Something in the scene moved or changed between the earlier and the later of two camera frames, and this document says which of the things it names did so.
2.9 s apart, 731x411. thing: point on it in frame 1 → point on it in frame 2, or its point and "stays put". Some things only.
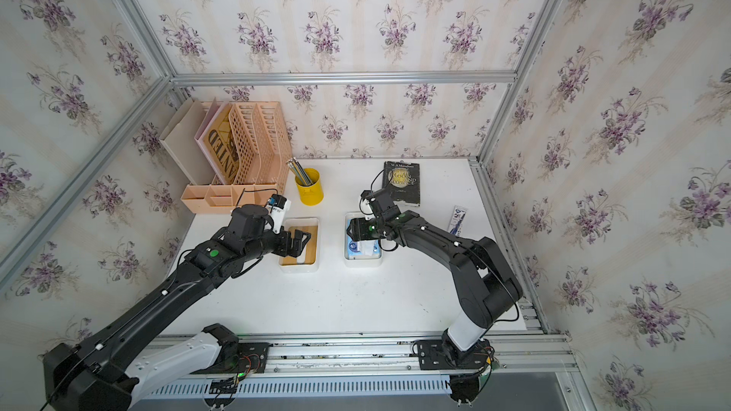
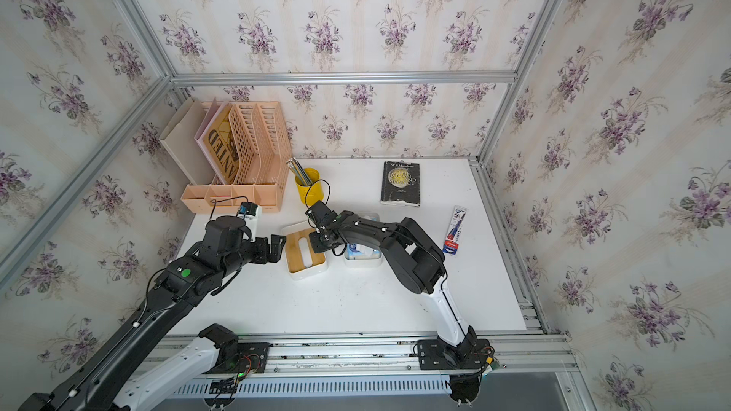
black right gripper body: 365,229 → 317,241
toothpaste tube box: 458,220 stays put
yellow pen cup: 310,194 stays put
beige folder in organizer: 179,139 stays put
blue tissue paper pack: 365,248 stays put
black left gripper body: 280,244 → 258,252
